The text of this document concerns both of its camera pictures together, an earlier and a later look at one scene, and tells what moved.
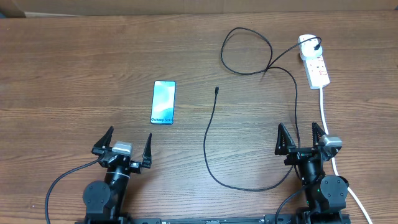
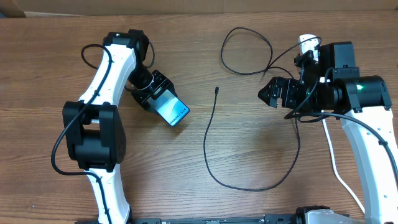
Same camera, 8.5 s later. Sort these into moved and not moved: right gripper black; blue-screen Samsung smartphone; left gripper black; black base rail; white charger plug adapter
Moved: left gripper black; blue-screen Samsung smartphone; right gripper black
Not moved: black base rail; white charger plug adapter
